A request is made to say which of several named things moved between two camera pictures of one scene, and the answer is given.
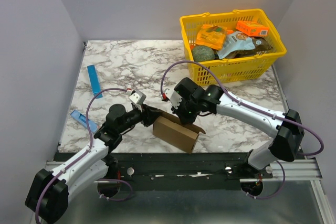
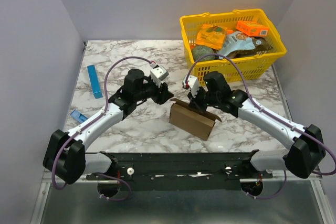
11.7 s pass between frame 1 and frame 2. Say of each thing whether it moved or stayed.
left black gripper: moved
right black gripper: moved
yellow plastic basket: stayed
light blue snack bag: stayed
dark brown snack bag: stayed
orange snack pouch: stayed
